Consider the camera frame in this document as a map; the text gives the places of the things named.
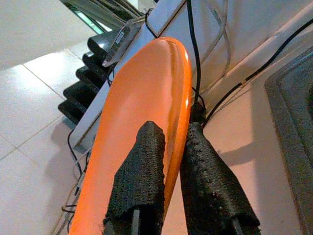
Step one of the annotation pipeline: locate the grey labelled box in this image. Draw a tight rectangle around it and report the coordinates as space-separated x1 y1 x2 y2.
101 18 144 67

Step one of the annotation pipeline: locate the black counter cable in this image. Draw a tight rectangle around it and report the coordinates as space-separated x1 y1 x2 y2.
202 18 313 125

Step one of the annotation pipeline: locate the black power strip cord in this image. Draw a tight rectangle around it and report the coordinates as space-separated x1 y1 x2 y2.
66 128 86 196

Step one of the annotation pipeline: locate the stainless steel kitchen sink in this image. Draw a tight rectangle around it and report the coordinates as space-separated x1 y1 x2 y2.
265 45 313 235

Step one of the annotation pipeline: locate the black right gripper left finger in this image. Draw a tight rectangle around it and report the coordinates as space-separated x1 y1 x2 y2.
102 120 166 235

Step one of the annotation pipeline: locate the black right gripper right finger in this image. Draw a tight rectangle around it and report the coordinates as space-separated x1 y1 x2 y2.
179 121 261 235

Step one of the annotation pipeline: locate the black wall cable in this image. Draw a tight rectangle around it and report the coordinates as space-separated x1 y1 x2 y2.
186 0 202 110

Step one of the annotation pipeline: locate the orange plastic plate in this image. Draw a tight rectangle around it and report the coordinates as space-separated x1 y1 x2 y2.
69 36 193 235

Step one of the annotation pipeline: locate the small black adapter box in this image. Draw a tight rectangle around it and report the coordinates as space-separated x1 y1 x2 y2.
189 102 207 127

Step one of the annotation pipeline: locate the black stepped object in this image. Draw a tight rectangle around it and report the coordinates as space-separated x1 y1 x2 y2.
58 34 115 124

